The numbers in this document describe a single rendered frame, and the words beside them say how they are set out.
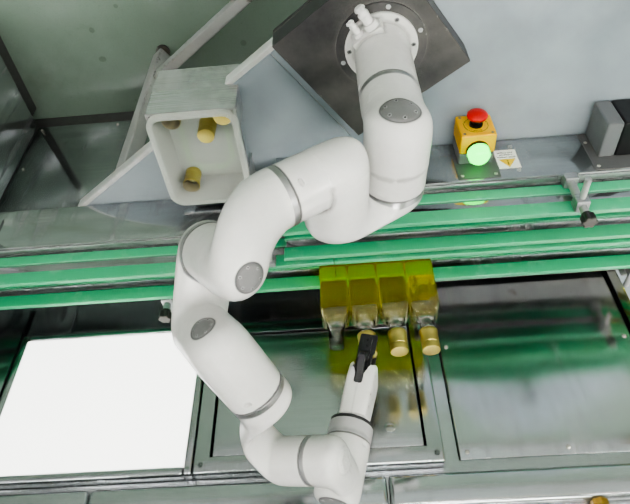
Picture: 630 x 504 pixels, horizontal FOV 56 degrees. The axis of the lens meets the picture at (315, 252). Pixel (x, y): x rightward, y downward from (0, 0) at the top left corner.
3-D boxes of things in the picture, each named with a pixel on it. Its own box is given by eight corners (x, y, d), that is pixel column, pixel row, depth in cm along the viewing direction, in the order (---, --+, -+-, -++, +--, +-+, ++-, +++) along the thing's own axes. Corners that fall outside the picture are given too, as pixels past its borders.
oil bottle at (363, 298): (345, 254, 131) (351, 334, 116) (344, 236, 127) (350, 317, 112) (371, 252, 130) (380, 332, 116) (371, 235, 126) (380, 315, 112)
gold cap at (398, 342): (387, 338, 113) (389, 357, 110) (387, 327, 111) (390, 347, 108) (406, 337, 113) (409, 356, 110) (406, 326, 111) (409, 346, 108)
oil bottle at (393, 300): (372, 251, 130) (381, 331, 116) (371, 233, 126) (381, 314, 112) (397, 249, 130) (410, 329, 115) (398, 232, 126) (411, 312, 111)
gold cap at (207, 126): (197, 116, 117) (194, 129, 114) (214, 114, 116) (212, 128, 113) (201, 131, 119) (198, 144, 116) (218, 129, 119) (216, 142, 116)
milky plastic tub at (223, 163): (178, 180, 131) (173, 207, 125) (149, 91, 114) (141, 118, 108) (256, 174, 130) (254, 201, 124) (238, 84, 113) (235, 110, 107)
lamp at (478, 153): (464, 159, 119) (467, 169, 117) (467, 141, 115) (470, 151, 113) (487, 158, 119) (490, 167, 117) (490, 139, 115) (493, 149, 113)
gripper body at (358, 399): (372, 448, 102) (383, 392, 110) (372, 421, 95) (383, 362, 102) (330, 440, 104) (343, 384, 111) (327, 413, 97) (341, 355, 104)
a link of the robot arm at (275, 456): (289, 362, 82) (356, 449, 92) (220, 370, 89) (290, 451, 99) (267, 413, 76) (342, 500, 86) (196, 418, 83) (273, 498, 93)
